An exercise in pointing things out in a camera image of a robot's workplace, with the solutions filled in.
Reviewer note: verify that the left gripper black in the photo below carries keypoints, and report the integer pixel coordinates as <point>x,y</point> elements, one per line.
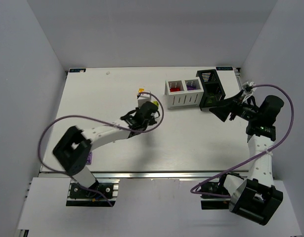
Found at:
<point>151,116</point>

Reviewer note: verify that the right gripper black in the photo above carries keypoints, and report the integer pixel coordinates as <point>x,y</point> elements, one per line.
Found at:
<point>234,108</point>

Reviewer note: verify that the long yellow lego brick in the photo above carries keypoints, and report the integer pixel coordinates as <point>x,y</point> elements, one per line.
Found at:
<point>155,104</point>

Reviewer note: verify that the red lego brick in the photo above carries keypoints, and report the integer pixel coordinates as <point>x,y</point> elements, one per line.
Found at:
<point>176,89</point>

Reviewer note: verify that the purple lego brick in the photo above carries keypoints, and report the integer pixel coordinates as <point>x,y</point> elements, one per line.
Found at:
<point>89,159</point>
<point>191,87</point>

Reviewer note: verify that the green long lego brick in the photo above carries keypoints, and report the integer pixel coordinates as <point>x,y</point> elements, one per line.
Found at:
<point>212,99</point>

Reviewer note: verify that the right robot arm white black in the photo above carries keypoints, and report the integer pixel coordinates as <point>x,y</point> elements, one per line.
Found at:
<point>255,197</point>

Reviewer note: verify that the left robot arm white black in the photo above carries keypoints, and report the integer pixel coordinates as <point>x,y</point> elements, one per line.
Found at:
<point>73,148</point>

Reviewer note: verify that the black double bin container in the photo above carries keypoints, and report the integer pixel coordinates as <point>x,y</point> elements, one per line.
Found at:
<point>211,83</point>

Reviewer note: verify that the blue label right corner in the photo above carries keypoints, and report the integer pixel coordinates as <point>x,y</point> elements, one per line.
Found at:
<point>224,68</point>

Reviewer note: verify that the blue label corner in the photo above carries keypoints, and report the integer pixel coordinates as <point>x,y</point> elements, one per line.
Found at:
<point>82,70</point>
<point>224,68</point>

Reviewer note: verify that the white double bin container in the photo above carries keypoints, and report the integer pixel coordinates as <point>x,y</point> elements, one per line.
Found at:
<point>185,97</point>

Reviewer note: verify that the blue label left corner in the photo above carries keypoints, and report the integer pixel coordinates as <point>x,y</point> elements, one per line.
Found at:
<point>82,70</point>

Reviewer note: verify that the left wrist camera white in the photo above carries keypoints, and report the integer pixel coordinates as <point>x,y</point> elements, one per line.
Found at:
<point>143,97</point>

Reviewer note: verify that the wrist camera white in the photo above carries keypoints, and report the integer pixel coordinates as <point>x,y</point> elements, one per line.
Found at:
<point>248,88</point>
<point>143,97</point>

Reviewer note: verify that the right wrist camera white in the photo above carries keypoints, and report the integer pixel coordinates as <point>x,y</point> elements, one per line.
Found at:
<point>248,88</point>

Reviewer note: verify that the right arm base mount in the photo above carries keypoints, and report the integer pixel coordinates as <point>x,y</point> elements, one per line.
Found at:
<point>213,192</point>

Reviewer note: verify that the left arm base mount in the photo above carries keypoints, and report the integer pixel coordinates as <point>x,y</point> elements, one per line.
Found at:
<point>107,192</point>

